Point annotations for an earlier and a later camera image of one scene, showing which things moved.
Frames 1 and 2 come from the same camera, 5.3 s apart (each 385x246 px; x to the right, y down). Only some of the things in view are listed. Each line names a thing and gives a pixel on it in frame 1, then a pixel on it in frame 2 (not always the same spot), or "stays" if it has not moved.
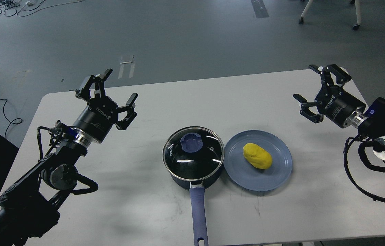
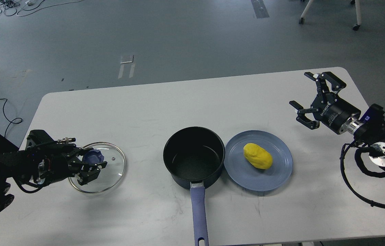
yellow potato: (257, 156) stays
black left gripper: (101, 112) → (50, 161)
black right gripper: (334, 102) → (331, 111)
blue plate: (243, 173) stays
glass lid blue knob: (191, 142) → (109, 175)
